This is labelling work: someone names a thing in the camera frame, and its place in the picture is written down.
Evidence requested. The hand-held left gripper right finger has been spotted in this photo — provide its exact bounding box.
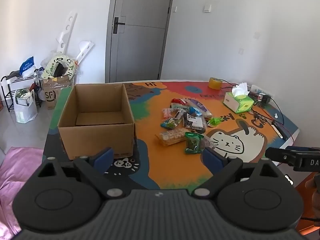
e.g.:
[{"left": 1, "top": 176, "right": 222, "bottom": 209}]
[{"left": 191, "top": 147, "right": 284, "bottom": 199}]

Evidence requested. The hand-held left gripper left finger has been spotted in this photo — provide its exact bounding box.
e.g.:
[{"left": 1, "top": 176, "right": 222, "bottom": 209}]
[{"left": 37, "top": 147, "right": 130, "bottom": 200}]

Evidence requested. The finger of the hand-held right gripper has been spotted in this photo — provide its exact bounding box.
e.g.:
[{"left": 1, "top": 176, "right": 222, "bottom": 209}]
[{"left": 265, "top": 146, "right": 300, "bottom": 167}]

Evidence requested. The green leafy snack packet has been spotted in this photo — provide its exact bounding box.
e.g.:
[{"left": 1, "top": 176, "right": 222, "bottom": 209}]
[{"left": 184, "top": 132, "right": 205, "bottom": 155}]

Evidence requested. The small green white packet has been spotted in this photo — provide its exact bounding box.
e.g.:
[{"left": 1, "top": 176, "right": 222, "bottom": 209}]
[{"left": 207, "top": 117, "right": 223, "bottom": 128}]

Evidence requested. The black printed snack packet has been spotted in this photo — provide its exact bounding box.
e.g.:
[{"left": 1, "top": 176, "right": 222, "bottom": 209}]
[{"left": 182, "top": 112, "right": 207, "bottom": 133}]

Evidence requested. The yellow cracker packet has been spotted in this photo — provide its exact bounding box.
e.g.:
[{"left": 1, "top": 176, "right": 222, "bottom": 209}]
[{"left": 154, "top": 127, "right": 190, "bottom": 147}]

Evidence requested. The white black pen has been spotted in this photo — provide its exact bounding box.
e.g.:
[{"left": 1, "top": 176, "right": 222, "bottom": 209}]
[{"left": 271, "top": 121, "right": 289, "bottom": 140}]

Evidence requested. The blue snack packet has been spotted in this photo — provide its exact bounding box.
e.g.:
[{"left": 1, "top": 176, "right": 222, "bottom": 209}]
[{"left": 188, "top": 106, "right": 203, "bottom": 117}]

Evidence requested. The long white purple packet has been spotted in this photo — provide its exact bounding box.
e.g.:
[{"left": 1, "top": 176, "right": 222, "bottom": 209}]
[{"left": 189, "top": 98, "right": 213, "bottom": 119}]

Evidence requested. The pale green snack packet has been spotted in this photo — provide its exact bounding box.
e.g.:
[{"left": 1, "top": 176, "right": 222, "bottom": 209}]
[{"left": 160, "top": 117, "right": 182, "bottom": 130}]

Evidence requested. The clear packet with black snack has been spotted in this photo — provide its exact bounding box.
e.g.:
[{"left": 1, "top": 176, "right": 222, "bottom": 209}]
[{"left": 172, "top": 109, "right": 188, "bottom": 120}]

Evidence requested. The black plug adapter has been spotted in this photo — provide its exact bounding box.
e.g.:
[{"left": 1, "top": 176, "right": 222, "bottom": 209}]
[{"left": 257, "top": 93, "right": 272, "bottom": 105}]

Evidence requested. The green tissue box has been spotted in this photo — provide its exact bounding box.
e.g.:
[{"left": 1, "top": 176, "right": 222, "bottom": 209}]
[{"left": 223, "top": 82, "right": 255, "bottom": 113}]

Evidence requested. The clear packet with pink snack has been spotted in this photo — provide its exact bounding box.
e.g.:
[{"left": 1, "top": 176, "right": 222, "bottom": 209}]
[{"left": 161, "top": 107, "right": 173, "bottom": 120}]

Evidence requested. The white power strip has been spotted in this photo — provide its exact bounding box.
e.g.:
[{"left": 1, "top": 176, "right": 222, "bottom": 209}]
[{"left": 250, "top": 84, "right": 275, "bottom": 101}]

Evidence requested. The yellow tape roll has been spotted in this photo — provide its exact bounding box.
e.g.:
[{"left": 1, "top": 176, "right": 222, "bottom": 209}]
[{"left": 208, "top": 77, "right": 222, "bottom": 90}]

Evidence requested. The printed brown cardboard box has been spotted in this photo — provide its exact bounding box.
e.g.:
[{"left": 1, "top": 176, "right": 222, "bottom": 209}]
[{"left": 41, "top": 76, "right": 75, "bottom": 110}]

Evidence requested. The pink blanket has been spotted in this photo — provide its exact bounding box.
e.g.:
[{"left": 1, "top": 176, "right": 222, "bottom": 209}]
[{"left": 0, "top": 147, "right": 45, "bottom": 233}]

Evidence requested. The white plastic bag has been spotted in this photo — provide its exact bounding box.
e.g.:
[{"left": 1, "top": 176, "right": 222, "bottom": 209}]
[{"left": 14, "top": 89, "right": 38, "bottom": 123}]

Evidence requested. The short white board with holes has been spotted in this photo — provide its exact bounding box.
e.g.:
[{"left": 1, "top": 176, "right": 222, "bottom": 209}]
[{"left": 75, "top": 41, "right": 95, "bottom": 63}]

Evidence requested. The black shoe rack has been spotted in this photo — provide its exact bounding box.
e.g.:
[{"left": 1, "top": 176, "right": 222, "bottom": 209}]
[{"left": 0, "top": 75, "right": 43, "bottom": 113}]

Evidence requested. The grey door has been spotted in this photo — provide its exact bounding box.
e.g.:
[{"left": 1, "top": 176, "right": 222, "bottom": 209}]
[{"left": 105, "top": 0, "right": 175, "bottom": 83}]

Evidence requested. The blue white bag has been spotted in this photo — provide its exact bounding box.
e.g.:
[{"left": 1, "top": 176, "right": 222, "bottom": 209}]
[{"left": 20, "top": 56, "right": 34, "bottom": 72}]

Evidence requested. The tall white board with holes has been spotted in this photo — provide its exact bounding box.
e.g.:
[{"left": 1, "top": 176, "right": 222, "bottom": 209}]
[{"left": 56, "top": 11, "right": 78, "bottom": 55}]

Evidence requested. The black door handle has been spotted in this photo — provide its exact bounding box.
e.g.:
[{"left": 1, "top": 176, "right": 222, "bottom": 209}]
[{"left": 113, "top": 17, "right": 125, "bottom": 34}]

